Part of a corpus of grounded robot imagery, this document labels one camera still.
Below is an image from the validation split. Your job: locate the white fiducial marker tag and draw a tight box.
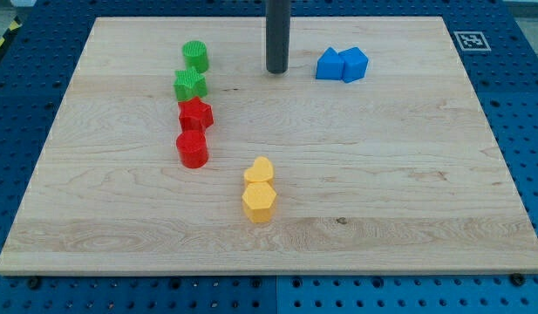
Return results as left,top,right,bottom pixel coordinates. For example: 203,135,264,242
453,31,491,51

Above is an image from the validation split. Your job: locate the green cylinder block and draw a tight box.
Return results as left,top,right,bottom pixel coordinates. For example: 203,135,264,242
182,40,209,73

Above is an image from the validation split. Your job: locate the red star block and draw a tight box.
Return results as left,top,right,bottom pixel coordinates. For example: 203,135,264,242
178,97,215,132

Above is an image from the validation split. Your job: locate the red cylinder block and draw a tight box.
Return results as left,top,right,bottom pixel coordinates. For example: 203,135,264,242
175,130,208,168

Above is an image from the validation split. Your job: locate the green star block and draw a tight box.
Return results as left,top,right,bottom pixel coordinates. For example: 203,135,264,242
173,66,208,101

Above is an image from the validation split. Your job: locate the yellow hexagon block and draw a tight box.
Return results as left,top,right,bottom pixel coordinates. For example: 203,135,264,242
242,182,277,223

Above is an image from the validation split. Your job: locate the yellow heart block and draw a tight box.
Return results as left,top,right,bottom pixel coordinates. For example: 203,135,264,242
243,156,275,186

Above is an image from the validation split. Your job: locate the light wooden board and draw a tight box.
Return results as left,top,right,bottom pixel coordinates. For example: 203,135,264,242
0,17,538,276

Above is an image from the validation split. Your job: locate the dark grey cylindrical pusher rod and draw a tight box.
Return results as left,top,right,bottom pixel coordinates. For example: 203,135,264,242
265,0,291,74

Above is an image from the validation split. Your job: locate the blue cube block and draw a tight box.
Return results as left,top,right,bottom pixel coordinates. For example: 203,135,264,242
338,47,369,83

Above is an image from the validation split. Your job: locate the yellow black hazard tape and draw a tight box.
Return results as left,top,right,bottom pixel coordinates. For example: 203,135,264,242
0,16,23,59

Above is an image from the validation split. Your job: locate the blue triangle block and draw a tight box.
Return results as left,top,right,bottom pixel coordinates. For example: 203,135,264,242
316,47,344,80

